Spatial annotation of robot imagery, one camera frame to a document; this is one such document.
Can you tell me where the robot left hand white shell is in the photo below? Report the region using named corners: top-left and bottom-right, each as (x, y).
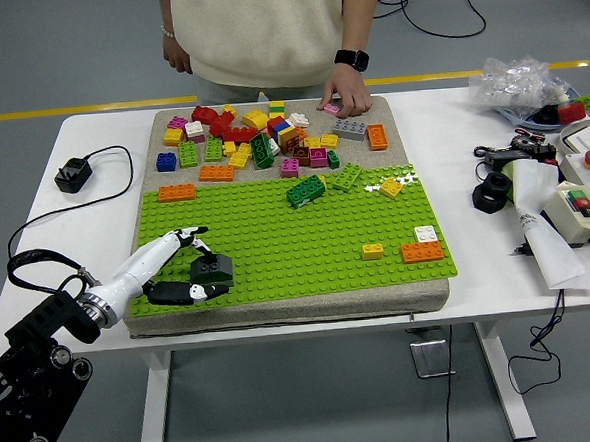
top-left (81, 224), bottom-right (232, 330)

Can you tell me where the person's left hand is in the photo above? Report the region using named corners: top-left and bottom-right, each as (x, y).
top-left (312, 59), bottom-right (375, 121)

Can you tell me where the person's right hand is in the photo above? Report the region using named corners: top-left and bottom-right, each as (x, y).
top-left (160, 33), bottom-right (195, 77)

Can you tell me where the dark grey sloped brick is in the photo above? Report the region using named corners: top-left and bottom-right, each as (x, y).
top-left (188, 257), bottom-right (214, 285)
top-left (209, 253), bottom-right (236, 288)

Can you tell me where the light grey long brick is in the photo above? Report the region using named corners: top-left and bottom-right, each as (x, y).
top-left (331, 116), bottom-right (370, 144)

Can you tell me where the orange long brick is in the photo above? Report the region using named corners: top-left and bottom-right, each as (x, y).
top-left (157, 182), bottom-right (198, 204)
top-left (399, 239), bottom-right (446, 266)
top-left (365, 122), bottom-right (390, 151)
top-left (196, 163), bottom-right (236, 184)

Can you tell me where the red sloped brick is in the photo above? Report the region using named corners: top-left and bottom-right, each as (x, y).
top-left (190, 104), bottom-right (219, 127)

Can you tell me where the white and pink brick stack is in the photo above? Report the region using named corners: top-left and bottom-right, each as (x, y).
top-left (183, 120), bottom-right (207, 146)

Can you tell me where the dark red square brick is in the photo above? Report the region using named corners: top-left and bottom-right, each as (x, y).
top-left (290, 144), bottom-right (313, 168)

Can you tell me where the lime green long brick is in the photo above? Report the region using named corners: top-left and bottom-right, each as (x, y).
top-left (177, 140), bottom-right (200, 170)
top-left (331, 161), bottom-right (365, 194)
top-left (202, 135), bottom-right (225, 163)

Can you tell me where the yellow arch brick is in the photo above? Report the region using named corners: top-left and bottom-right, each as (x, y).
top-left (240, 107), bottom-right (271, 133)

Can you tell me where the red long brick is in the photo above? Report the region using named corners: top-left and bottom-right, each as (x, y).
top-left (221, 125), bottom-right (260, 146)

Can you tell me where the blue square brick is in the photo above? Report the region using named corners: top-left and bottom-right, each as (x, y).
top-left (155, 151), bottom-right (179, 173)

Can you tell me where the dark green long brick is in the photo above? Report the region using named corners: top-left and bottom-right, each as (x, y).
top-left (248, 131), bottom-right (277, 171)
top-left (284, 173), bottom-right (328, 210)

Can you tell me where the yellow long brick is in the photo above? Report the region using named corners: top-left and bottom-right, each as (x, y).
top-left (226, 141), bottom-right (254, 172)

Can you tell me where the green studded baseplate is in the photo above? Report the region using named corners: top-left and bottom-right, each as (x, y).
top-left (120, 160), bottom-right (460, 320)

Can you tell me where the white square brick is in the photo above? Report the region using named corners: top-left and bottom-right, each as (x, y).
top-left (413, 224), bottom-right (439, 246)

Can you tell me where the black wristwatch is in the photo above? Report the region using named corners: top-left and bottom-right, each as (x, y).
top-left (333, 46), bottom-right (372, 75)

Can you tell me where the grey-brown mat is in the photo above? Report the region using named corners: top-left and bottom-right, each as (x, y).
top-left (107, 90), bottom-right (452, 341)

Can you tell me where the brown orange blue red tower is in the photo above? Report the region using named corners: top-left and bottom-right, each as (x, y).
top-left (265, 112), bottom-right (306, 157)

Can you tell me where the person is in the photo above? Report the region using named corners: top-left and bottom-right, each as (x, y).
top-left (155, 0), bottom-right (401, 110)

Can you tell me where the black power plug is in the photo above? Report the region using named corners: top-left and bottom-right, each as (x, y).
top-left (53, 156), bottom-right (95, 196)

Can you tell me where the white table leg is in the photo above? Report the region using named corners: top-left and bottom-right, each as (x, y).
top-left (130, 349), bottom-right (177, 442)
top-left (472, 318), bottom-right (538, 442)

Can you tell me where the clear plastic bag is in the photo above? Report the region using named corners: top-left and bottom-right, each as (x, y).
top-left (466, 52), bottom-right (578, 124)

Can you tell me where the black power adapter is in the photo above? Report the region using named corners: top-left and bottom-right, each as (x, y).
top-left (482, 146), bottom-right (533, 171)

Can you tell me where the pale blue bowl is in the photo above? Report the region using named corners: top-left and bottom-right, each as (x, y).
top-left (494, 85), bottom-right (590, 132)

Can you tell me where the large black nut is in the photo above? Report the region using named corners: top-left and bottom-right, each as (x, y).
top-left (469, 171), bottom-right (515, 216)

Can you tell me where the small black part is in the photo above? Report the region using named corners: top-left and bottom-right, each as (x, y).
top-left (530, 104), bottom-right (562, 126)

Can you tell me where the white flat device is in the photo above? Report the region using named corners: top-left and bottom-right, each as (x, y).
top-left (556, 119), bottom-right (590, 159)

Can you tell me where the control box with buttons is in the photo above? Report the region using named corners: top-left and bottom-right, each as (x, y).
top-left (556, 148), bottom-right (590, 266)

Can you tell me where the white paper sheet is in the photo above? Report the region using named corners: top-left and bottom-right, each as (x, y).
top-left (509, 155), bottom-right (590, 295)

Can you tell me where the metal floor plate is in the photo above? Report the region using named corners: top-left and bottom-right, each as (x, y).
top-left (409, 339), bottom-right (457, 379)

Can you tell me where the black plug cord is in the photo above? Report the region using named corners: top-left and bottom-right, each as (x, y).
top-left (1, 144), bottom-right (140, 260)

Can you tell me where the black floor cable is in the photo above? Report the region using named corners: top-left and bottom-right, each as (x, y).
top-left (372, 0), bottom-right (488, 44)

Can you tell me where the black motor with red wires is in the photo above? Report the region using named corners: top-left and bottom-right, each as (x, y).
top-left (509, 132), bottom-right (558, 167)

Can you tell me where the small white switch box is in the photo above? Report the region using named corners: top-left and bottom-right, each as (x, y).
top-left (541, 179), bottom-right (590, 251)

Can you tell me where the black hanging cable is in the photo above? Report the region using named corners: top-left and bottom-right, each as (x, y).
top-left (503, 289), bottom-right (571, 396)
top-left (436, 324), bottom-right (461, 442)

